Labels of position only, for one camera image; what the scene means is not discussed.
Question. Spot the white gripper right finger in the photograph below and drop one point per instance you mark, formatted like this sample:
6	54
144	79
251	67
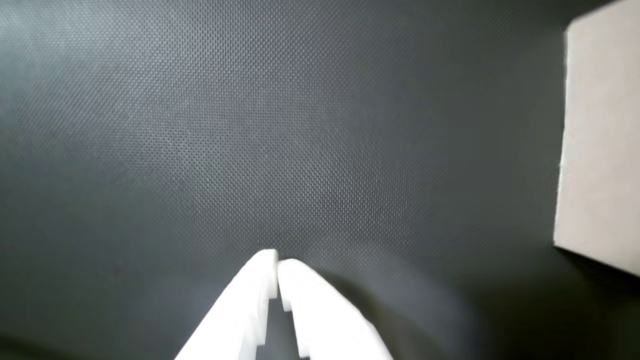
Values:
330	320

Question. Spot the black textured mat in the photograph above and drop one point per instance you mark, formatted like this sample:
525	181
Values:
200	125

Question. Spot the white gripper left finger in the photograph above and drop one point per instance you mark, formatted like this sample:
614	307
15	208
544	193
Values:
235	315

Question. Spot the small cardboard box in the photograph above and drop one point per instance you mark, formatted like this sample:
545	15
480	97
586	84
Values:
605	140

